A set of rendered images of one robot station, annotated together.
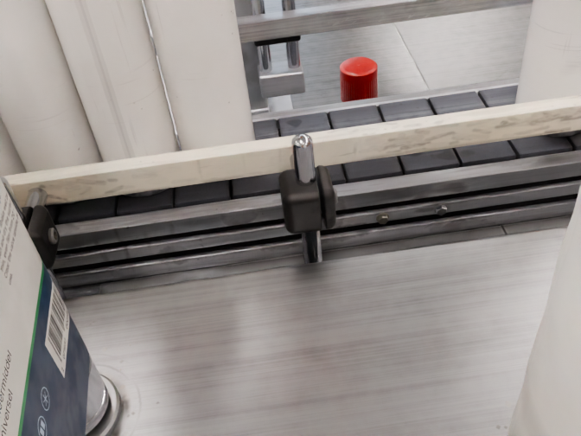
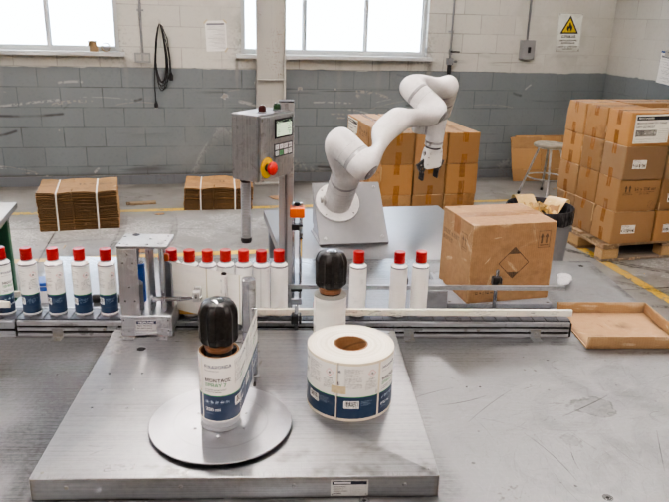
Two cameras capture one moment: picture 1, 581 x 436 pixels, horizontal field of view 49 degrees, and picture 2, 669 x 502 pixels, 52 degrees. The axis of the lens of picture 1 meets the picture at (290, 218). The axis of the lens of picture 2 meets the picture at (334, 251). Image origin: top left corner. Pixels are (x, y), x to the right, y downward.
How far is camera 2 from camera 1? 1.66 m
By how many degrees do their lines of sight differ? 24
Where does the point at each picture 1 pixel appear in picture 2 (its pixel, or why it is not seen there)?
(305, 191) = (296, 315)
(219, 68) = (283, 291)
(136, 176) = (261, 311)
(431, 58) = not seen: hidden behind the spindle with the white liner
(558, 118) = (351, 312)
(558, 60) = (352, 300)
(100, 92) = (259, 293)
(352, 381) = (298, 343)
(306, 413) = (289, 345)
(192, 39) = (279, 285)
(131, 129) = (262, 301)
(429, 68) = not seen: hidden behind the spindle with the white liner
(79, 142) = not seen: hidden behind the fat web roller
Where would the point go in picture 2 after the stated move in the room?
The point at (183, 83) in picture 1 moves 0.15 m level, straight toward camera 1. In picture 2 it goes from (275, 293) to (280, 314)
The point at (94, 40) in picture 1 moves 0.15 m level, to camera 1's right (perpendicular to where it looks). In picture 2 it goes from (261, 282) to (312, 283)
